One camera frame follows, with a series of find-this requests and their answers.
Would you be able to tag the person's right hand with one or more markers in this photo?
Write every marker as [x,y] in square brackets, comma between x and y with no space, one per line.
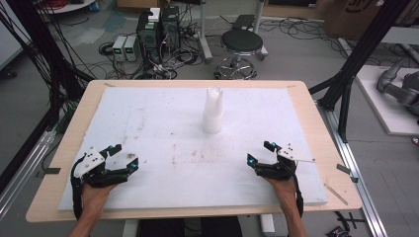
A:
[285,189]

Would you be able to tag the light wooden table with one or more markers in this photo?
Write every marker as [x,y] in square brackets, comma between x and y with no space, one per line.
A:
[316,131]

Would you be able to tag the white board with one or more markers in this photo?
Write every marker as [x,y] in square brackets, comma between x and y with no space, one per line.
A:
[378,102]

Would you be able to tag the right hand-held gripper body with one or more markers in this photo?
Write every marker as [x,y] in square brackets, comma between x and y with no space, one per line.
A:
[280,169]

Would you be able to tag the black round stool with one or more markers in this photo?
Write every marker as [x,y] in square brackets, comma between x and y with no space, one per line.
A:
[241,42]

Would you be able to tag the white foam mat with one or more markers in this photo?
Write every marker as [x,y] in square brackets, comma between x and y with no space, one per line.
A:
[171,131]

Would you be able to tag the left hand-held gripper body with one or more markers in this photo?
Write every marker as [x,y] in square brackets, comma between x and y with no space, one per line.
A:
[89,163]

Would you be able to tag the black metal frame post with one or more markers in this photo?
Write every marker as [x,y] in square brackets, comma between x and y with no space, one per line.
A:
[359,56]

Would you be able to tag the brown cardboard box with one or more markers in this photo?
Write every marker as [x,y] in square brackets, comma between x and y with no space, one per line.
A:
[352,16]

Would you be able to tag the black computer tower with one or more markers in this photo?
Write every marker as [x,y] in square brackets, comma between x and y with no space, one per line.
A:
[170,28]
[149,38]

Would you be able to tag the thin wooden stick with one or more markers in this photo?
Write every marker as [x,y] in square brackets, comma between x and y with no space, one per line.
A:
[336,194]

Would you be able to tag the white desk leg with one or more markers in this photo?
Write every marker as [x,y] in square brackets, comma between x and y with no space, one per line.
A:
[205,36]

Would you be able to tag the grey tape piece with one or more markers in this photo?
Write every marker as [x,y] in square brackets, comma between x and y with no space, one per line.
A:
[52,171]
[346,170]

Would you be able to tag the white table leg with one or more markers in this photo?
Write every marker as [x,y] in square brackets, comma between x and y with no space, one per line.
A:
[267,224]

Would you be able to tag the aluminium rail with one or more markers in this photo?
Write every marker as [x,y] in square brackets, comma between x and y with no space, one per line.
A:
[355,177]
[23,174]

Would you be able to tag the person's dark clothing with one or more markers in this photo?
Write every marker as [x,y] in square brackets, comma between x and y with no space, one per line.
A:
[191,227]

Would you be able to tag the grey power supply unit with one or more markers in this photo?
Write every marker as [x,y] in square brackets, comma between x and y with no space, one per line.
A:
[131,47]
[119,47]

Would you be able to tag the person's left hand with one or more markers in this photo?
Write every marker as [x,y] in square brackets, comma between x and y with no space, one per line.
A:
[94,199]

